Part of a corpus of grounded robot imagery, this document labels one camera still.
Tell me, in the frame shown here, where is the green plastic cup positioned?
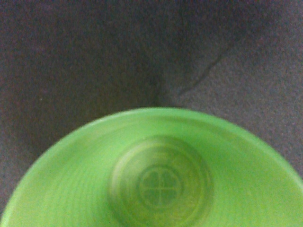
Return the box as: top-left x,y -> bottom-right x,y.
0,108 -> 303,227

